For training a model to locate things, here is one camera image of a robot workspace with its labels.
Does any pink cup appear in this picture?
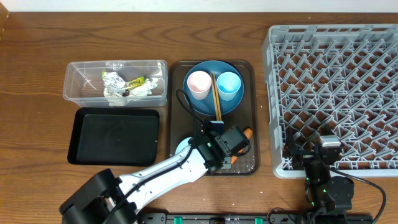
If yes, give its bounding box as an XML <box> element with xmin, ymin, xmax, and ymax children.
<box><xmin>187</xmin><ymin>71</ymin><xmax>212</xmax><ymax>100</ymax></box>

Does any clear plastic bin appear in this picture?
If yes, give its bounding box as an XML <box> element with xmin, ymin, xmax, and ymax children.
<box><xmin>63</xmin><ymin>60</ymin><xmax>168</xmax><ymax>108</ymax></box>

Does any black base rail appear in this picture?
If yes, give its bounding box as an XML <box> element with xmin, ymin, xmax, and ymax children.
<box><xmin>137</xmin><ymin>211</ymin><xmax>306</xmax><ymax>224</ymax></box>

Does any light blue bowl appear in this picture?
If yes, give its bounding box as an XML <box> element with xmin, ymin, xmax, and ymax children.
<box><xmin>175</xmin><ymin>137</ymin><xmax>191</xmax><ymax>154</ymax></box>

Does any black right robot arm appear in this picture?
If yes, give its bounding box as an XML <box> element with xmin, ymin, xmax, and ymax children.
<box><xmin>284</xmin><ymin>128</ymin><xmax>373</xmax><ymax>223</ymax></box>

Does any dark blue plate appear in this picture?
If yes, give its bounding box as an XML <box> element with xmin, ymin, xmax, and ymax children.
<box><xmin>183</xmin><ymin>60</ymin><xmax>244</xmax><ymax>116</ymax></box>

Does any black plastic tray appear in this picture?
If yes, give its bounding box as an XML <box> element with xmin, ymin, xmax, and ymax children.
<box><xmin>67</xmin><ymin>107</ymin><xmax>159</xmax><ymax>167</ymax></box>

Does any foil snack wrapper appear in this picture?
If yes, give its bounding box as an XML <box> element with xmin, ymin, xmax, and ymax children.
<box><xmin>101</xmin><ymin>72</ymin><xmax>144</xmax><ymax>96</ymax></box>

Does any brown serving tray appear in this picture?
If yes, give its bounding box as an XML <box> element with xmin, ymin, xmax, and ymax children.
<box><xmin>167</xmin><ymin>60</ymin><xmax>260</xmax><ymax>175</ymax></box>

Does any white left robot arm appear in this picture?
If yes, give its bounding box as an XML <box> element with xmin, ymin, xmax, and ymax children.
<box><xmin>59</xmin><ymin>137</ymin><xmax>231</xmax><ymax>223</ymax></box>

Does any white tissue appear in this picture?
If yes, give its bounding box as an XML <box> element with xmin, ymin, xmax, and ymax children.
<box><xmin>126</xmin><ymin>77</ymin><xmax>159</xmax><ymax>97</ymax></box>
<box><xmin>103</xmin><ymin>88</ymin><xmax>127</xmax><ymax>107</ymax></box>

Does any light blue cup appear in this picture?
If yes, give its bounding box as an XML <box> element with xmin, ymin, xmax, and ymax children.
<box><xmin>216</xmin><ymin>72</ymin><xmax>241</xmax><ymax>101</ymax></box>

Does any orange carrot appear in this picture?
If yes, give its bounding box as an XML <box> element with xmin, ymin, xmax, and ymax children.
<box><xmin>231</xmin><ymin>128</ymin><xmax>252</xmax><ymax>164</ymax></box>

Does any wooden chopstick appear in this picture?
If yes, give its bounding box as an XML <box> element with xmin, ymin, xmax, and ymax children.
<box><xmin>210</xmin><ymin>72</ymin><xmax>221</xmax><ymax>121</ymax></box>
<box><xmin>212</xmin><ymin>72</ymin><xmax>223</xmax><ymax>121</ymax></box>

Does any grey dishwasher rack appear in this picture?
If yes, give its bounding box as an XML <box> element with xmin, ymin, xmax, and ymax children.
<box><xmin>262</xmin><ymin>24</ymin><xmax>397</xmax><ymax>179</ymax></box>

